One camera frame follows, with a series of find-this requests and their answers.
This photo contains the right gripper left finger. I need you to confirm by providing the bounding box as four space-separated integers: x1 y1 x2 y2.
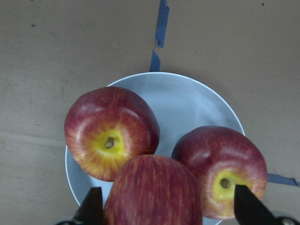
57 187 104 225

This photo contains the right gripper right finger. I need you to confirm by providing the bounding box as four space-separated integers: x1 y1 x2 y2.
234 185 299 225

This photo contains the red yellow apple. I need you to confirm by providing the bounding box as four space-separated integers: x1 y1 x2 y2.
104 155 203 225

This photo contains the red apple on plate front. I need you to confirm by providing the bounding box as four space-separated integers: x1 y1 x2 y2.
172 126 268 220

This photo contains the red apple on plate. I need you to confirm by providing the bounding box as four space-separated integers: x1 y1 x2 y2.
172 126 268 220
64 86 160 181

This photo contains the red apple on plate left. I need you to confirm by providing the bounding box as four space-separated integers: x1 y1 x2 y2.
64 86 160 181

